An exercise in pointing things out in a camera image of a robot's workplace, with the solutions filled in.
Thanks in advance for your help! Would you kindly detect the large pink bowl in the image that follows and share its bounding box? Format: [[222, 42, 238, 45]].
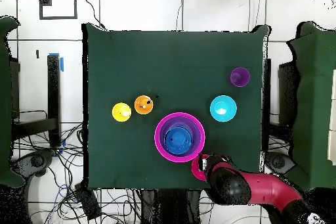
[[154, 112, 206, 164]]

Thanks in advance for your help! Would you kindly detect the orange cup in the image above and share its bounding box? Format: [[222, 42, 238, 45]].
[[134, 95, 154, 115]]

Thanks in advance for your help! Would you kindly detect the dark blue bowl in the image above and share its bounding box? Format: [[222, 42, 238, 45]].
[[163, 125, 194, 156]]

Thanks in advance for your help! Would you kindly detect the purple bowl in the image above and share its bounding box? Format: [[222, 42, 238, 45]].
[[158, 116, 202, 158]]

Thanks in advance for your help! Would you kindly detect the small red-pink bowl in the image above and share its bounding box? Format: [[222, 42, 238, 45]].
[[190, 154, 209, 182]]

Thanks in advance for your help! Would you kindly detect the yellow cup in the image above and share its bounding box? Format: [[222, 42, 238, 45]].
[[112, 102, 133, 123]]

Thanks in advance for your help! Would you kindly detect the cyan bowl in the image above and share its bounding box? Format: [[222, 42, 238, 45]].
[[209, 95, 238, 123]]

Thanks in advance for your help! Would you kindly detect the purple cup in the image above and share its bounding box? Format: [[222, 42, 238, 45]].
[[228, 66, 251, 88]]

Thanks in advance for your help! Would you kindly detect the black stand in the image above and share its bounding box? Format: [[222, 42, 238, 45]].
[[262, 58, 272, 151], [10, 54, 62, 148]]

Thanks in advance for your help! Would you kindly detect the blue tape piece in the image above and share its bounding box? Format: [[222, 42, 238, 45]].
[[49, 53, 64, 73]]

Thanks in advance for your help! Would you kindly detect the black box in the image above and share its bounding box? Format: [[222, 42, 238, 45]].
[[74, 181, 102, 221]]

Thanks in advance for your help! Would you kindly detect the grey chair base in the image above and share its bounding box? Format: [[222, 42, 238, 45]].
[[10, 150, 56, 178], [264, 151, 297, 176]]

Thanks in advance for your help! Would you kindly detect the dark green side tablecloth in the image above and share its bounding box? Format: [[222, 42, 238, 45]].
[[0, 16, 26, 189], [284, 21, 336, 192]]

